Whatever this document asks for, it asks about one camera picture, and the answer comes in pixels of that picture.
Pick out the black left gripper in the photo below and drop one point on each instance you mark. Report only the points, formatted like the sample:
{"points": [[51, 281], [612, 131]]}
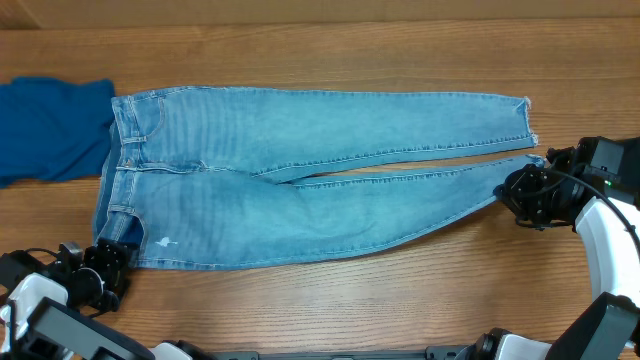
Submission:
{"points": [[111, 261]]}

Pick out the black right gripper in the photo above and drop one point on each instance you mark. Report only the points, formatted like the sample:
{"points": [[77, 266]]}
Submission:
{"points": [[522, 191]]}

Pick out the light blue denim jeans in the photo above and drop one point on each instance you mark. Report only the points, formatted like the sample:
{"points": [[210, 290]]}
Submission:
{"points": [[227, 178]]}

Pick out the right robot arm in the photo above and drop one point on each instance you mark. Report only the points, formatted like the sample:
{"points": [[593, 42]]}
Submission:
{"points": [[592, 188]]}

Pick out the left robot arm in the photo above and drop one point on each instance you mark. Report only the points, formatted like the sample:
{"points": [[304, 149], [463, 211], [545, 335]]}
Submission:
{"points": [[49, 311]]}

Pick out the dark blue t-shirt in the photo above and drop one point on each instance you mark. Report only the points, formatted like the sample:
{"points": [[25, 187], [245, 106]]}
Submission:
{"points": [[53, 130]]}

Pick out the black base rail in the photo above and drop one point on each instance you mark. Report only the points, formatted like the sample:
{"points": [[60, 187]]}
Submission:
{"points": [[325, 355]]}

